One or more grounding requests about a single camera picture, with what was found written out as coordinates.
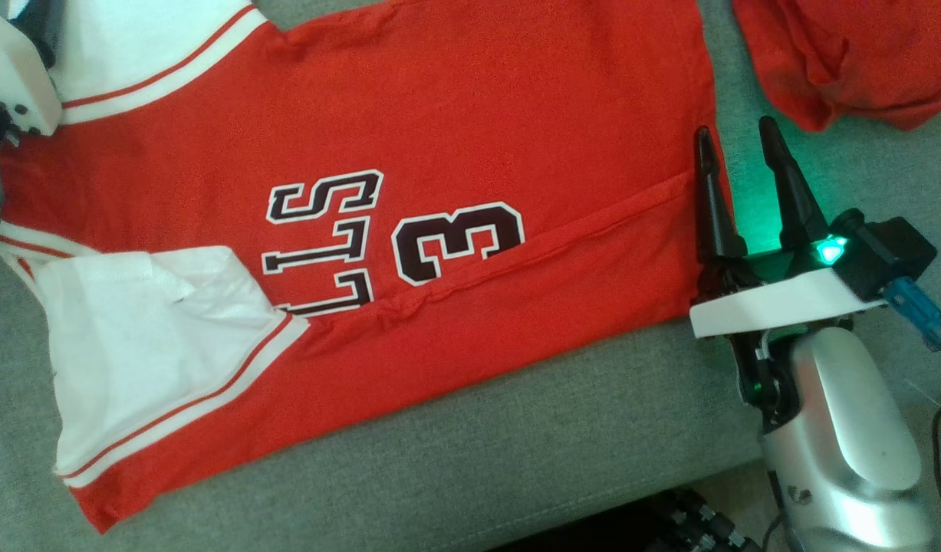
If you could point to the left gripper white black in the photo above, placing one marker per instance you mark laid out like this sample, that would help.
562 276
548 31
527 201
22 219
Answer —
18 77

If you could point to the red basketball jersey white sleeves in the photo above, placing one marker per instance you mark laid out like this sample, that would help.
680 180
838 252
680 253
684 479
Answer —
439 115

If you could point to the grey sofa seat cushion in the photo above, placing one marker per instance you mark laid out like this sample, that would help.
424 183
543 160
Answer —
554 429

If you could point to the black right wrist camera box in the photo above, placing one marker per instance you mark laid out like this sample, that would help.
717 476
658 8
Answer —
892 257

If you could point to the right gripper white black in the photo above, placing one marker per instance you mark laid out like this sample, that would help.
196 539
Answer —
784 303

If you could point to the red basketball shorts white stripe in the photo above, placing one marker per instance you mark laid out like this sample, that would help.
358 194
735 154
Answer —
846 54

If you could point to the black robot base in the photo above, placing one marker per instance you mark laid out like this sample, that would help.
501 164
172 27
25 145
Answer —
692 529

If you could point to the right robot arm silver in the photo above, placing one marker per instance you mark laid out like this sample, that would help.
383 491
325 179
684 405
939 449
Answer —
846 445

